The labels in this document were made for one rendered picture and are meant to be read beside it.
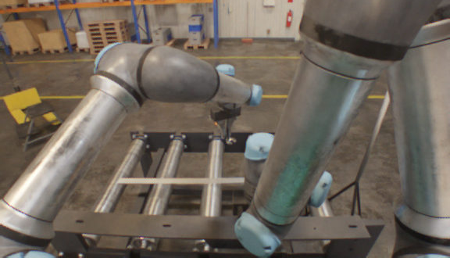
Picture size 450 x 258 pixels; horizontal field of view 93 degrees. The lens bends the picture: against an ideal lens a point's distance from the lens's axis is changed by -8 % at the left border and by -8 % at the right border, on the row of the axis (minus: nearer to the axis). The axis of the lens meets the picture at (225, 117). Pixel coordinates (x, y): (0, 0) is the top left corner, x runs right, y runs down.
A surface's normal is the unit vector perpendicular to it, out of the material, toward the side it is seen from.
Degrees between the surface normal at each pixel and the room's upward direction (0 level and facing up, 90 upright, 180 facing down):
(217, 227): 0
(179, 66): 54
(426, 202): 93
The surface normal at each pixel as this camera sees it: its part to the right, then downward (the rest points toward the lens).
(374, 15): -0.28, 0.43
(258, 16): -0.03, 0.50
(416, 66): -0.74, 0.39
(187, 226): -0.01, -0.87
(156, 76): -0.05, 0.22
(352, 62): -0.32, 0.93
